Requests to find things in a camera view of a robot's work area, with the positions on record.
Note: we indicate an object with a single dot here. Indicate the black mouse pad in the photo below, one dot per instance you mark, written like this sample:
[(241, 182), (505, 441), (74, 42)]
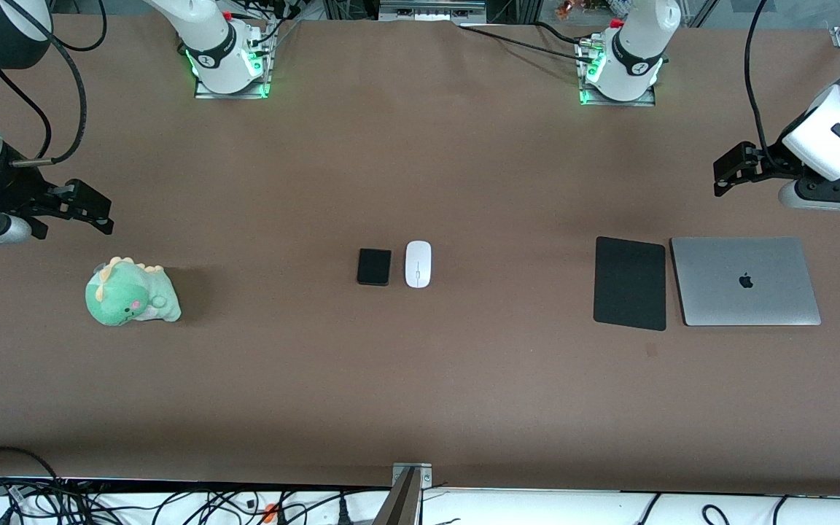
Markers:
[(630, 283)]

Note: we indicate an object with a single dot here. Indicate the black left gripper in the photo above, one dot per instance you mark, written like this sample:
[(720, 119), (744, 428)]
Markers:
[(776, 168)]

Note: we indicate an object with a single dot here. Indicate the white computer mouse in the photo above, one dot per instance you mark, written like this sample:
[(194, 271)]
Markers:
[(418, 264)]

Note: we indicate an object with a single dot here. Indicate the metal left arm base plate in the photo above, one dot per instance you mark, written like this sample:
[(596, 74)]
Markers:
[(646, 99)]

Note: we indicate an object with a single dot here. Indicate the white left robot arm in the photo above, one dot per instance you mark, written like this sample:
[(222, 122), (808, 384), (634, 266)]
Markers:
[(639, 44)]

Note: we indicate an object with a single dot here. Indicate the black smartphone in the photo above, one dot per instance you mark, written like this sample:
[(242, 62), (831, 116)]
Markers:
[(374, 267)]

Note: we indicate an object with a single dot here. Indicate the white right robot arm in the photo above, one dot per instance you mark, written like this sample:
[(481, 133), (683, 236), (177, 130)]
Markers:
[(208, 36)]

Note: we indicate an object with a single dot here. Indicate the silver closed laptop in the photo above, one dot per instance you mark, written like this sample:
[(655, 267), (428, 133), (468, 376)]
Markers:
[(744, 281)]

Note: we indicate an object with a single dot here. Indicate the green dinosaur plush toy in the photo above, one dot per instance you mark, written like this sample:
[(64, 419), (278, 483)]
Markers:
[(128, 295)]

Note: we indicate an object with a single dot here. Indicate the metal table edge bracket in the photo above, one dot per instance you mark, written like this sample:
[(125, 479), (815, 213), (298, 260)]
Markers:
[(424, 477)]

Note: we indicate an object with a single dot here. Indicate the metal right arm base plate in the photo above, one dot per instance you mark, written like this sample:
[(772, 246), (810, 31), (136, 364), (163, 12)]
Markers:
[(245, 95)]

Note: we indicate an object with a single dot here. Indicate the aluminium profile post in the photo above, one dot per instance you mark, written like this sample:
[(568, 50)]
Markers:
[(398, 507)]

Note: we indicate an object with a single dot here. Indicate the grey aluminium frame bar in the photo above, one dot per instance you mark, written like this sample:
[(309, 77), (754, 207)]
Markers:
[(427, 11)]

